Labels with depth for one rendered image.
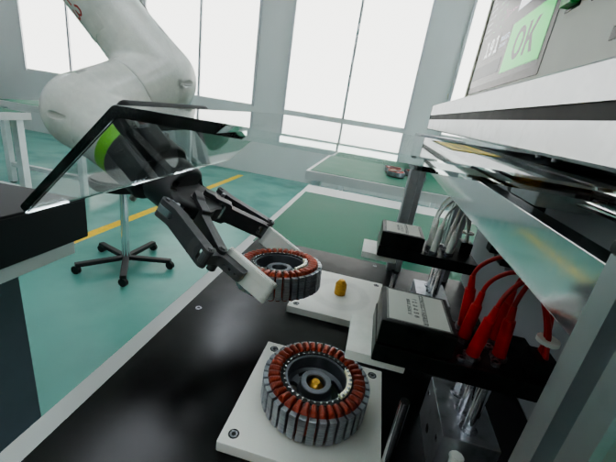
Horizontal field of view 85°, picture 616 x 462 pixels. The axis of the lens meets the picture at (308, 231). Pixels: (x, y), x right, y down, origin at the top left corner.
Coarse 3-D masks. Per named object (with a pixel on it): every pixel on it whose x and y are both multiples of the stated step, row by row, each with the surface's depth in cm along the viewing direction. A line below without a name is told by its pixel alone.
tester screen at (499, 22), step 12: (504, 0) 43; (516, 0) 38; (540, 0) 31; (492, 12) 47; (504, 12) 42; (516, 12) 37; (528, 12) 33; (492, 24) 46; (504, 24) 40; (492, 36) 45; (504, 36) 39; (504, 48) 39; (480, 60) 48; (492, 60) 42; (504, 72) 37; (480, 84) 45
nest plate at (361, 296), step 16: (320, 288) 60; (352, 288) 62; (368, 288) 62; (288, 304) 53; (304, 304) 54; (320, 304) 55; (336, 304) 55; (352, 304) 56; (368, 304) 57; (336, 320) 52
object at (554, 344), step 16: (496, 256) 30; (512, 272) 28; (512, 288) 26; (528, 288) 27; (464, 304) 32; (480, 304) 30; (496, 304) 27; (512, 304) 28; (464, 320) 31; (496, 320) 31; (512, 320) 28; (544, 320) 27; (464, 336) 31; (480, 336) 28; (496, 336) 31; (544, 336) 27; (464, 352) 29; (480, 352) 28; (496, 352) 29; (528, 352) 28; (544, 352) 27; (528, 368) 28; (544, 368) 27
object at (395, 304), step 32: (384, 288) 34; (352, 320) 34; (384, 320) 28; (416, 320) 29; (448, 320) 30; (352, 352) 30; (384, 352) 29; (416, 352) 28; (448, 352) 28; (512, 352) 30; (480, 384) 28; (512, 384) 27; (544, 384) 27
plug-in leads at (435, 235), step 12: (456, 204) 49; (456, 216) 53; (432, 228) 52; (456, 228) 50; (468, 228) 52; (432, 240) 53; (456, 240) 50; (468, 240) 54; (432, 252) 51; (444, 252) 52; (468, 252) 53
